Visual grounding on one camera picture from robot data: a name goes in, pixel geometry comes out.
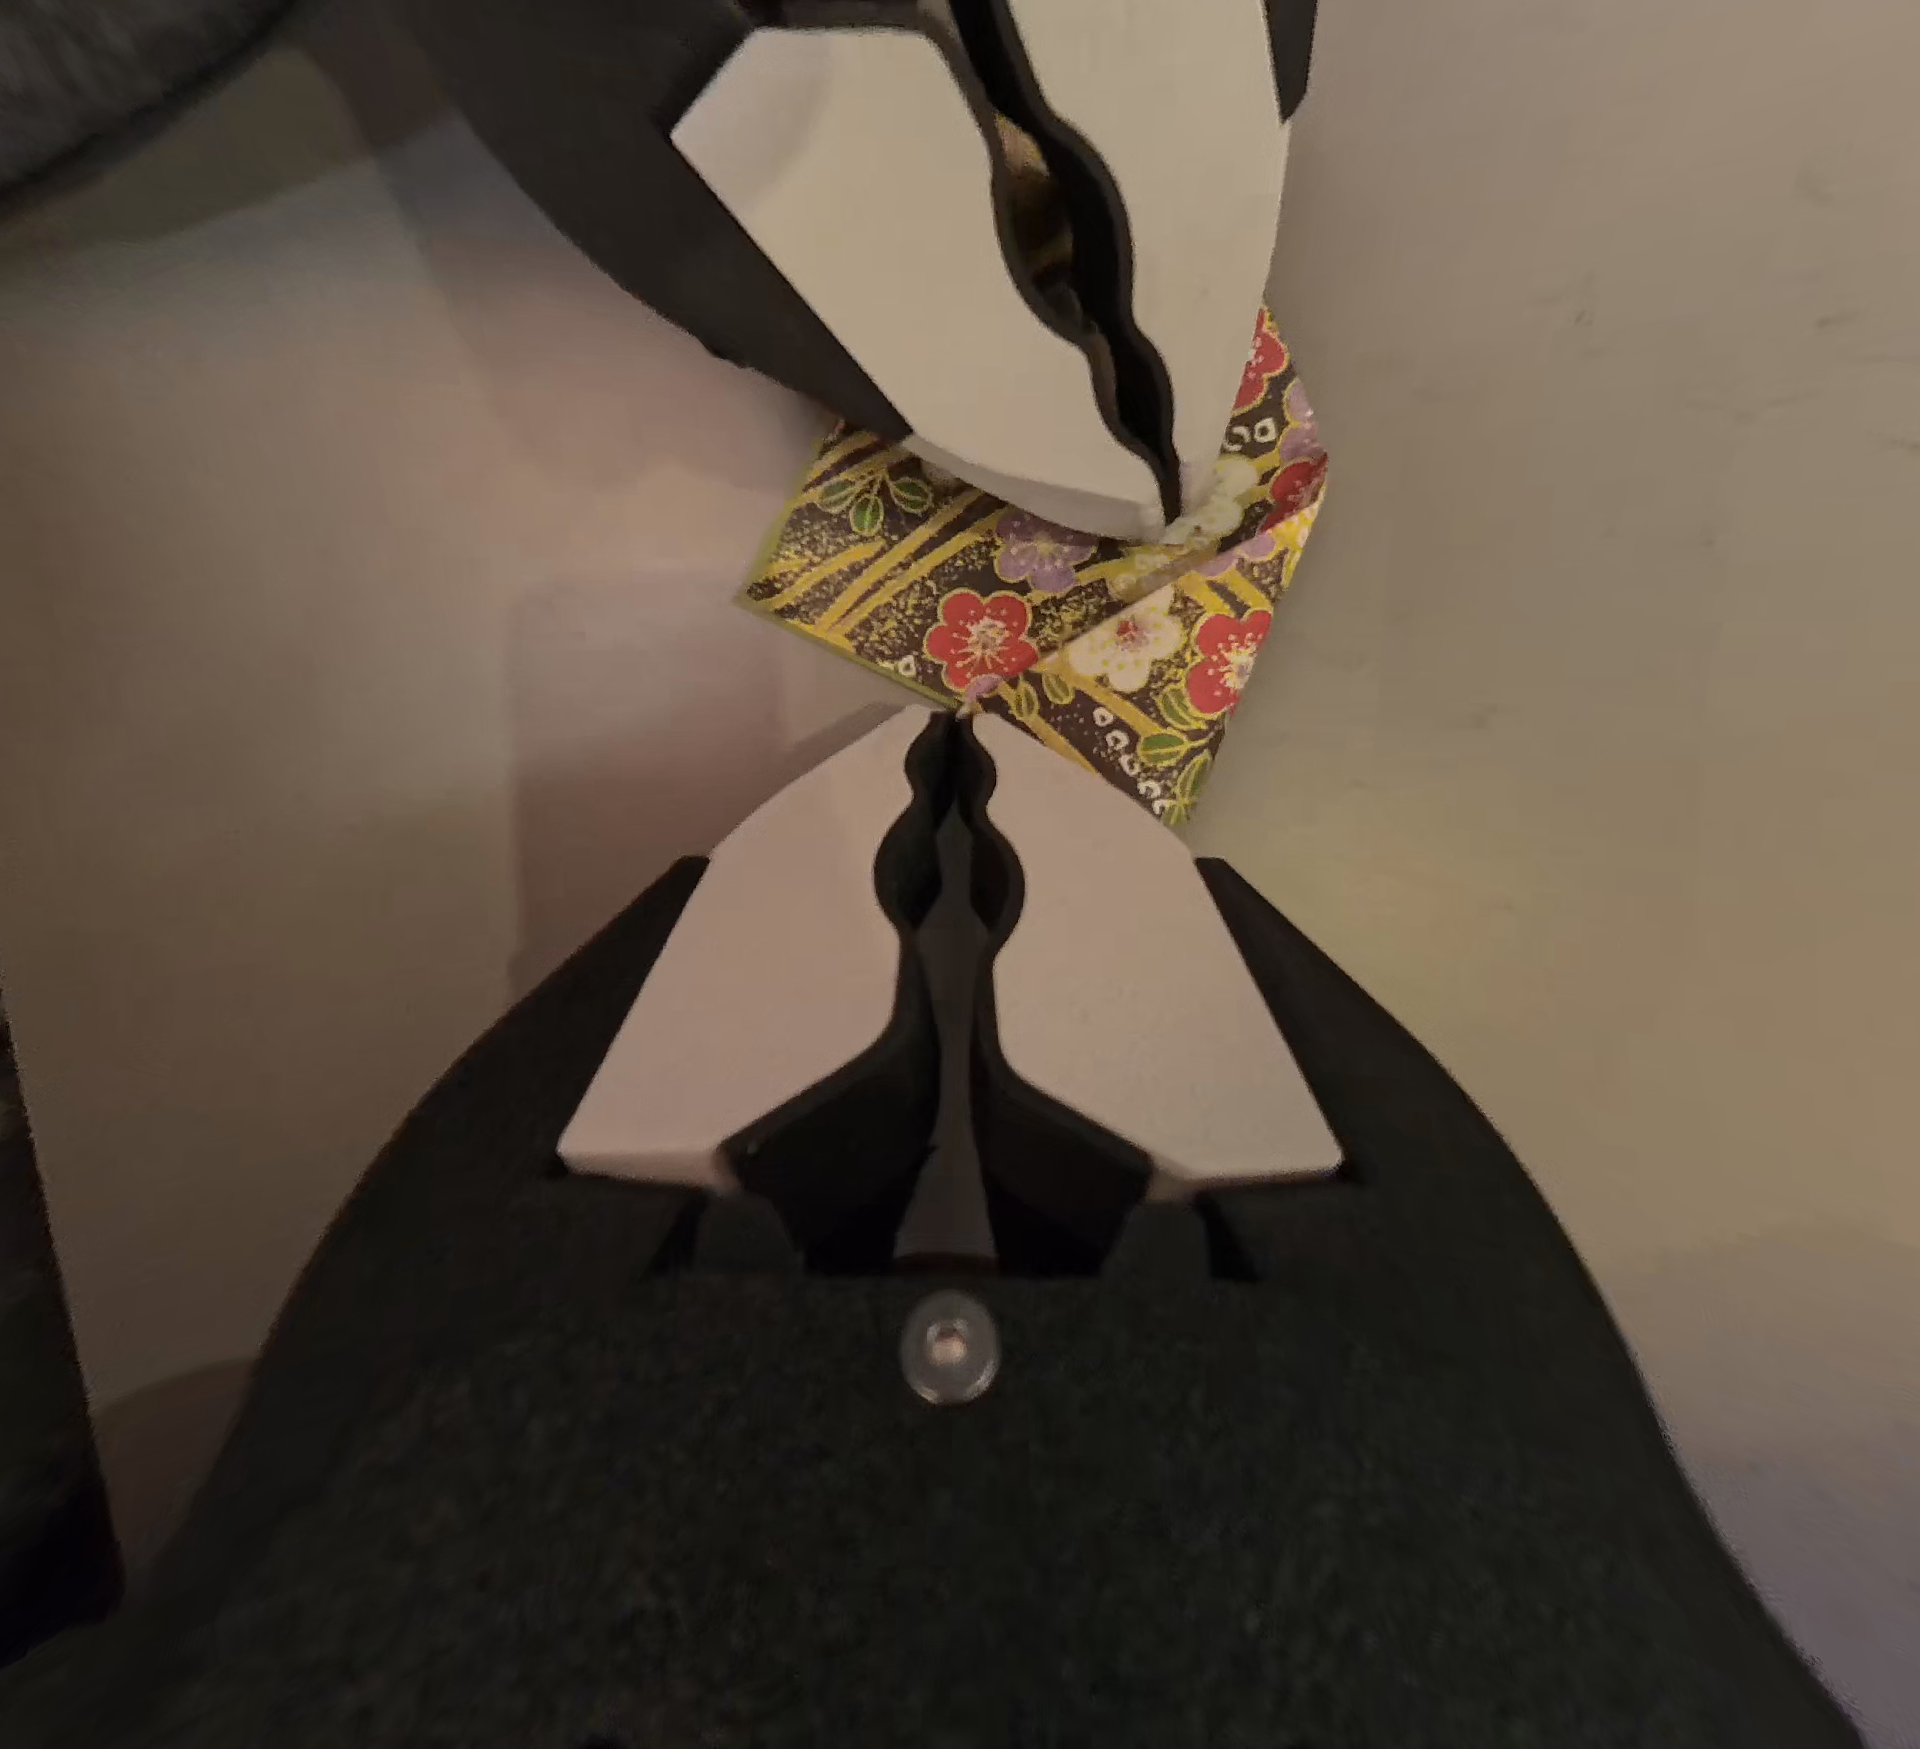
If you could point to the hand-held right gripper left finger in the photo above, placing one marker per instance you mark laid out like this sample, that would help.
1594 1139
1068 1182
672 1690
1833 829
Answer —
765 1013

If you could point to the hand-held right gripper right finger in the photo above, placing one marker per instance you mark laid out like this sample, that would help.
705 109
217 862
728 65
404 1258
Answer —
1140 1013

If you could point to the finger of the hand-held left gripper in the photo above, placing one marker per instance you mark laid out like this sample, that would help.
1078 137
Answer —
1170 54
869 236

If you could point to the green floral origami paper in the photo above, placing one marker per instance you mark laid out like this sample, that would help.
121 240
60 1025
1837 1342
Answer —
1050 624

